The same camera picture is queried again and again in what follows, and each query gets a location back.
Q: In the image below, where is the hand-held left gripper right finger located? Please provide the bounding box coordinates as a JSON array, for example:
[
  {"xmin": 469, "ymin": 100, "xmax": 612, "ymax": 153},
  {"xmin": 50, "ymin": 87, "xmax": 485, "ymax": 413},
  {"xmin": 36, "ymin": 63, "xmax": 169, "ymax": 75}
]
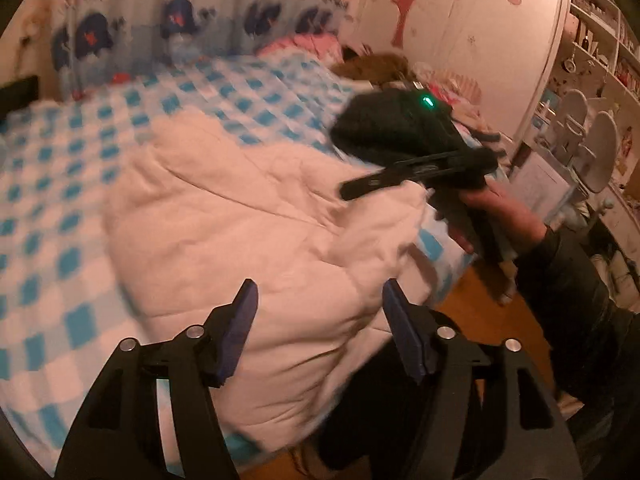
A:
[{"xmin": 381, "ymin": 279, "xmax": 583, "ymax": 480}]

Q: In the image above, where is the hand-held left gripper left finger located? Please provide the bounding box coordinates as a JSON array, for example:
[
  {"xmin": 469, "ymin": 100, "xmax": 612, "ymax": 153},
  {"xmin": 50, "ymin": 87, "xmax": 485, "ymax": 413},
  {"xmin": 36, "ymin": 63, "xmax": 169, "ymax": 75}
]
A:
[{"xmin": 54, "ymin": 278, "xmax": 260, "ymax": 480}]

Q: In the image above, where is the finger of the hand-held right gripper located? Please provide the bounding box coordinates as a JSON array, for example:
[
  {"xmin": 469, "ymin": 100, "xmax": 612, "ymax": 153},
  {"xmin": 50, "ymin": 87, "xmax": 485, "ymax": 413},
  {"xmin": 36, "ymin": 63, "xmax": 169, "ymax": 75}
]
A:
[{"xmin": 340, "ymin": 152, "xmax": 471, "ymax": 201}]

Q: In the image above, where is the cream quilted blanket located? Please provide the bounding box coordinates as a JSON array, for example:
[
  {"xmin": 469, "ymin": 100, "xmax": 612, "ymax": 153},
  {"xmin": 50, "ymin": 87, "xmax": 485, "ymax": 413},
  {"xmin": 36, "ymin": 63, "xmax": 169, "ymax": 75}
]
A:
[{"xmin": 102, "ymin": 110, "xmax": 441, "ymax": 453}]

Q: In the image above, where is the person's right forearm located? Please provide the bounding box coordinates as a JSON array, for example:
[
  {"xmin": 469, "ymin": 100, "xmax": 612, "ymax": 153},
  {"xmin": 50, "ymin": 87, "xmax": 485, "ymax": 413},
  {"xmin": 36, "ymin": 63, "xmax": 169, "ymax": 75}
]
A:
[{"xmin": 515, "ymin": 225, "xmax": 640, "ymax": 411}]

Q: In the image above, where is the person's right hand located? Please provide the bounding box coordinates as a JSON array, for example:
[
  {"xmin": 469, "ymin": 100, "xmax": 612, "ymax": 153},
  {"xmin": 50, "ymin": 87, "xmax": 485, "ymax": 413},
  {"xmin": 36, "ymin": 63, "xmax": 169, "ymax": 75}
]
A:
[{"xmin": 446, "ymin": 180, "xmax": 548, "ymax": 259}]

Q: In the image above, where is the brown plush toy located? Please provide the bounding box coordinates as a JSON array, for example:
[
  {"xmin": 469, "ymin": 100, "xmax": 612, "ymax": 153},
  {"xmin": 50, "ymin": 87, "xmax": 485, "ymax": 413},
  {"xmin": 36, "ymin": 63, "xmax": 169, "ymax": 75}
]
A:
[{"xmin": 332, "ymin": 52, "xmax": 411, "ymax": 83}]

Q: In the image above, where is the striped cloth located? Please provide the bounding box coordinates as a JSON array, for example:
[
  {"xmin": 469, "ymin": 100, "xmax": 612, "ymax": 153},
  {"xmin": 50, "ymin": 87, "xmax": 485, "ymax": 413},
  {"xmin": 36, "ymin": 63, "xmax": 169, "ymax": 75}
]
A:
[{"xmin": 415, "ymin": 62, "xmax": 483, "ymax": 108}]

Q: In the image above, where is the pink blanket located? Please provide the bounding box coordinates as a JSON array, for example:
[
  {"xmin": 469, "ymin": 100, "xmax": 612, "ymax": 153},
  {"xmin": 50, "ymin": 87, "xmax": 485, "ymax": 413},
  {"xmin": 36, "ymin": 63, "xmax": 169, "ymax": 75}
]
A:
[{"xmin": 260, "ymin": 32, "xmax": 346, "ymax": 61}]

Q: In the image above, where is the white wardrobe with tree decal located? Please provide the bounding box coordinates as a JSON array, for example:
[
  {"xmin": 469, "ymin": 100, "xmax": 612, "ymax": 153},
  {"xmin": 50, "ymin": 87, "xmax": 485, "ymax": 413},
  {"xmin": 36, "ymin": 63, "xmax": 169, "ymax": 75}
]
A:
[{"xmin": 350, "ymin": 0, "xmax": 571, "ymax": 136}]

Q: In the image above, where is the white paper sheet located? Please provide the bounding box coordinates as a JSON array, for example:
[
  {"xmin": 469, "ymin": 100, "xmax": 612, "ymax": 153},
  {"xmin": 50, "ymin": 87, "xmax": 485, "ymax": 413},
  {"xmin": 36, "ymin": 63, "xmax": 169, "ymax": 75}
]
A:
[{"xmin": 510, "ymin": 152, "xmax": 576, "ymax": 226}]

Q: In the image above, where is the blue checkered bed sheet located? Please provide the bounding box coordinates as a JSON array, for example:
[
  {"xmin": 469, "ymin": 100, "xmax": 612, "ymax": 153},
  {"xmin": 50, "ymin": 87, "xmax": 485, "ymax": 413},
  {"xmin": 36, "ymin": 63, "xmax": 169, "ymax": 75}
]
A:
[{"xmin": 0, "ymin": 52, "xmax": 476, "ymax": 471}]

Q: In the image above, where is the grey chair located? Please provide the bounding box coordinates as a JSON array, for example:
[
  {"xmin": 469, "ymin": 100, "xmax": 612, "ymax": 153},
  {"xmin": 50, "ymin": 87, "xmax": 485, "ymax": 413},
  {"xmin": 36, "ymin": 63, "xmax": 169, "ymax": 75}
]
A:
[{"xmin": 542, "ymin": 89, "xmax": 621, "ymax": 196}]

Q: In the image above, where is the whale print bed bumper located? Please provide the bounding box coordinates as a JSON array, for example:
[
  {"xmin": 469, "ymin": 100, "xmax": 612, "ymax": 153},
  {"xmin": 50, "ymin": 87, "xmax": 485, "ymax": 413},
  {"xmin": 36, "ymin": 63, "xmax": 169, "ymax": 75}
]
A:
[{"xmin": 50, "ymin": 0, "xmax": 351, "ymax": 98}]

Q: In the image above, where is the white wall shelf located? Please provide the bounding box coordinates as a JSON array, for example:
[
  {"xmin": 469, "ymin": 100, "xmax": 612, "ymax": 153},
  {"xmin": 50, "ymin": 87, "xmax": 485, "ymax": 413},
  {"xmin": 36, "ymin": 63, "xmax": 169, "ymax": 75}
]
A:
[{"xmin": 530, "ymin": 0, "xmax": 640, "ymax": 201}]

